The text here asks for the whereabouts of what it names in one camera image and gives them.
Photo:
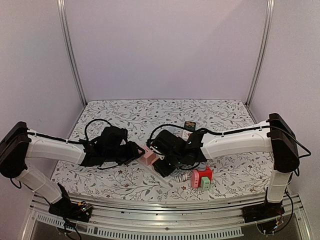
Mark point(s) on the dark green cube adapter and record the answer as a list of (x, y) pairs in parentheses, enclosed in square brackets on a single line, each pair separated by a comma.
[(190, 125)]

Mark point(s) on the aluminium right corner post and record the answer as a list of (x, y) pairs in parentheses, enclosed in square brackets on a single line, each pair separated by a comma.
[(262, 51)]

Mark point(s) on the aluminium corner post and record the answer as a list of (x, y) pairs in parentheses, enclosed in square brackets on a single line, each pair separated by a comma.
[(61, 6), (262, 51)]

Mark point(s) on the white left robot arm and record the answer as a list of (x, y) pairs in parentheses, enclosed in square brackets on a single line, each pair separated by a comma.
[(22, 143)]

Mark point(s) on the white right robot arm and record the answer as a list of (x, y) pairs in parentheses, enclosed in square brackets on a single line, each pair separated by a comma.
[(270, 136)]

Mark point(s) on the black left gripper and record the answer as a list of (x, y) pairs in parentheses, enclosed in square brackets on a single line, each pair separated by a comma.
[(133, 148)]

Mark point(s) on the aluminium left corner post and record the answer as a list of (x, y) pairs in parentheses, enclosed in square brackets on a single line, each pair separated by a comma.
[(61, 6)]

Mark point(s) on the aluminium front rail frame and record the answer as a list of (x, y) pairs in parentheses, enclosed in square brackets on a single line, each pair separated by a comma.
[(116, 219)]

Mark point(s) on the red cube socket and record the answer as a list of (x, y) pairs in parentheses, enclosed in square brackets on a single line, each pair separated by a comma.
[(197, 174)]

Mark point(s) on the floral patterned table mat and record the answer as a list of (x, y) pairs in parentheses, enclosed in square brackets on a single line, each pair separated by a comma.
[(233, 175)]

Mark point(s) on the pink cube socket adapter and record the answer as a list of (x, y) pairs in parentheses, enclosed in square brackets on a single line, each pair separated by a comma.
[(149, 157)]

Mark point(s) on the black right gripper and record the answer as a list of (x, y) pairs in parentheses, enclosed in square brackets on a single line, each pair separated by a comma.
[(164, 167)]

